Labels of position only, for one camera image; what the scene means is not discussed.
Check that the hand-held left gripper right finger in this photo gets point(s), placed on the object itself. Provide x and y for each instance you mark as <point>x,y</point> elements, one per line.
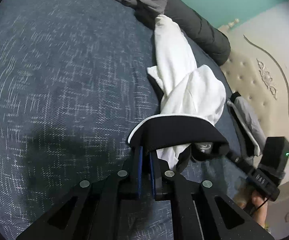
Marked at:
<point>152,170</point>

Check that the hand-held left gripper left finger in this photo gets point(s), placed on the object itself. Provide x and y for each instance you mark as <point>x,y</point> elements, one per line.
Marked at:
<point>140,165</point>

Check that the rolled dark grey duvet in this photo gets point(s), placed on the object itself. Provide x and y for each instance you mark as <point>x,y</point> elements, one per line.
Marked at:
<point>204,30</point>

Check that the person's right hand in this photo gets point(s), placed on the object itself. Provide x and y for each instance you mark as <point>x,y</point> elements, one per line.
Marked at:
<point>259,212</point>

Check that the white polo shirt black trim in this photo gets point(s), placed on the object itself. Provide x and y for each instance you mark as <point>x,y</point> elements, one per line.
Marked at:
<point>184,87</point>

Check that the cream tufted headboard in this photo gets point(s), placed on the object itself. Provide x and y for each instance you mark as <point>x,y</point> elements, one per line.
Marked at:
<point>259,62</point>

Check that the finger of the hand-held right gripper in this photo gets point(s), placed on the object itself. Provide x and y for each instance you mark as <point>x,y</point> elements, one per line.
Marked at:
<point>239,162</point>

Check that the folded black garment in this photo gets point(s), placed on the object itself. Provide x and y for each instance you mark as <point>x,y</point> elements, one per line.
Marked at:
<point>234,97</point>

